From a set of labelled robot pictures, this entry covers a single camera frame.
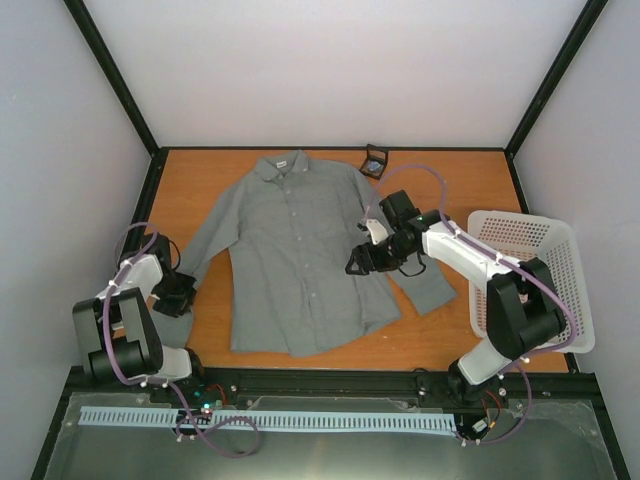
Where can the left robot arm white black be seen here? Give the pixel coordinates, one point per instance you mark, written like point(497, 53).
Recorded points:
point(116, 335)

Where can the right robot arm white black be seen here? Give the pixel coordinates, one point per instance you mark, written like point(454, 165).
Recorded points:
point(523, 311)

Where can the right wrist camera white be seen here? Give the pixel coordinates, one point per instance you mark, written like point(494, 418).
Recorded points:
point(376, 231)

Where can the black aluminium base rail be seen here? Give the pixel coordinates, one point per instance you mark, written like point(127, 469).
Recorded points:
point(426, 389)

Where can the light blue slotted cable duct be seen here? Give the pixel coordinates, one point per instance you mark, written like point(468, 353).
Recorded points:
point(272, 421)

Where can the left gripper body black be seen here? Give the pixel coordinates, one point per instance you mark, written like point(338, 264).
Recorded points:
point(175, 290)

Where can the grey button-up shirt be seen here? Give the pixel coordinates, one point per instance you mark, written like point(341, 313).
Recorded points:
point(289, 225)

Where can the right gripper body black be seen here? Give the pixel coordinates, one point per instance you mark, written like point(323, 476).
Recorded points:
point(389, 258)

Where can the metal base plate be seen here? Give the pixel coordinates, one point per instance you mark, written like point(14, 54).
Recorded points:
point(557, 440)

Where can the right black frame post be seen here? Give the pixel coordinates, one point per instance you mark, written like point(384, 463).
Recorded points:
point(573, 42)

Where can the black frame post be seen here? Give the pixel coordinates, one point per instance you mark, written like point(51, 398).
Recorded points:
point(98, 47)
point(573, 42)

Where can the left black frame post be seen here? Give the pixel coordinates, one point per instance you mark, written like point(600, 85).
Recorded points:
point(98, 47)

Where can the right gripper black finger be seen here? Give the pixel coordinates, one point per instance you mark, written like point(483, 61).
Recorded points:
point(359, 255)
point(357, 269)

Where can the black brooch box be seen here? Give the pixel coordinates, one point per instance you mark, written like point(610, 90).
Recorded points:
point(375, 154)

